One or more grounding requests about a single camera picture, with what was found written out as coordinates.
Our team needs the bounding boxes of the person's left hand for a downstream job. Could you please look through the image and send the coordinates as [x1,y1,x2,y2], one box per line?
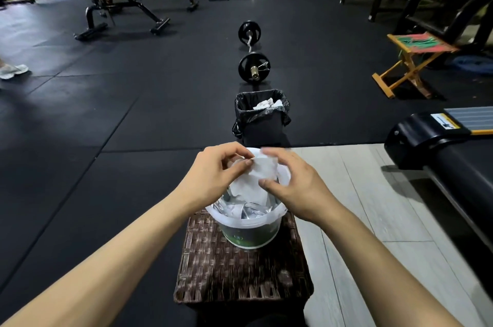
[184,141,256,216]

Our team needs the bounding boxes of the person's right hand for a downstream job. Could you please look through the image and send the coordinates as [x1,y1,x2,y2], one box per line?
[258,147,344,224]

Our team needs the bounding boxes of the white wet wipe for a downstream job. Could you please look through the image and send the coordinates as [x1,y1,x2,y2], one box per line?
[229,153,280,209]

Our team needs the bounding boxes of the person's right forearm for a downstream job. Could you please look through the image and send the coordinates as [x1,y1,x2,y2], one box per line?
[298,201,464,327]

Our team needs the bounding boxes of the person's left forearm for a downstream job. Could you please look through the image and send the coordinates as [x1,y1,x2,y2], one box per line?
[0,188,210,327]

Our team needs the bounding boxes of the pile of silver foil packets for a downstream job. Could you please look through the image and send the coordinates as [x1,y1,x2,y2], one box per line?
[226,184,282,220]

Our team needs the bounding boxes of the black trash bin with bag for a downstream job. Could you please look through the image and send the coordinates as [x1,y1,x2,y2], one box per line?
[232,89,292,149]

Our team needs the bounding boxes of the white bucket with green label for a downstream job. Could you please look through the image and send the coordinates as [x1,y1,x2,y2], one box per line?
[205,148,292,250]

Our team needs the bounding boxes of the crumpled white tissue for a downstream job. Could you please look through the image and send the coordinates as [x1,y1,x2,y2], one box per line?
[253,98,284,111]

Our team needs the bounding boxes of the brown woven wicker stool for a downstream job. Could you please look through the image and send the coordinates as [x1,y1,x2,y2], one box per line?
[173,209,315,305]

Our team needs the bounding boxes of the short barbell with black plates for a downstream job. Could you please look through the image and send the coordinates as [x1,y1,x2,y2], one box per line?
[237,21,272,84]

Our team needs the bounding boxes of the black treadmill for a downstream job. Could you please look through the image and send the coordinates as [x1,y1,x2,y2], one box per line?
[384,106,493,256]

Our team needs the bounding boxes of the wooden folding stool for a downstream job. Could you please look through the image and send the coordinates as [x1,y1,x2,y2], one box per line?
[372,32,460,100]

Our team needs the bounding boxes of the blue weight plate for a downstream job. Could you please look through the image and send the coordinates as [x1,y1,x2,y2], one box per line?
[450,55,493,77]

